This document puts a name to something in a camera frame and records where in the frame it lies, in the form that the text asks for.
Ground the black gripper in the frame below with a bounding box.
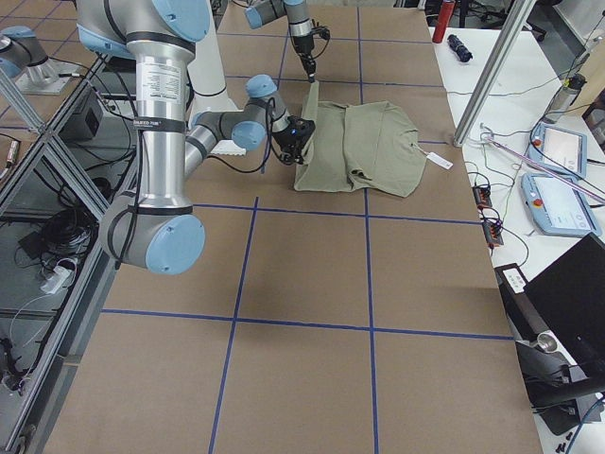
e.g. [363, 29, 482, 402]
[273, 116, 316, 164]
[292, 21, 331, 83]

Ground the green long-sleeve shirt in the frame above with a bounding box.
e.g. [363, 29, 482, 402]
[294, 81, 426, 198]

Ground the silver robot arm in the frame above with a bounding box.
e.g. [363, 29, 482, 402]
[76, 1, 315, 275]
[245, 0, 331, 83]

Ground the blue tape line crosswise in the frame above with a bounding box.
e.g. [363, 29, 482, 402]
[194, 203, 481, 225]

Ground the white shirt price tag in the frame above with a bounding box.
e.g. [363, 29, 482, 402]
[426, 152, 453, 170]

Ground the red bottle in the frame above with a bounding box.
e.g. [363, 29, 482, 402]
[432, 0, 456, 44]

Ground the grey water bottle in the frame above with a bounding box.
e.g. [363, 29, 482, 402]
[543, 72, 586, 124]

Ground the upper teach pendant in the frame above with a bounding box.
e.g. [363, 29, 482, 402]
[527, 122, 587, 179]

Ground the teach pendant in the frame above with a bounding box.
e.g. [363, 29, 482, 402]
[521, 173, 602, 237]
[527, 122, 587, 179]

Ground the white power strip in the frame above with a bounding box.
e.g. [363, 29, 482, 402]
[40, 265, 74, 294]

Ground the lower teach pendant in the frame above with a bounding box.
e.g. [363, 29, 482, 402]
[521, 173, 602, 237]

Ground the black box with label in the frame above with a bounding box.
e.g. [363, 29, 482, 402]
[494, 264, 549, 341]

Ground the black monitor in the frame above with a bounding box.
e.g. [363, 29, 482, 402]
[525, 233, 604, 376]

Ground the aluminium frame post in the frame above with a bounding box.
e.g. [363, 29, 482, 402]
[453, 0, 536, 148]

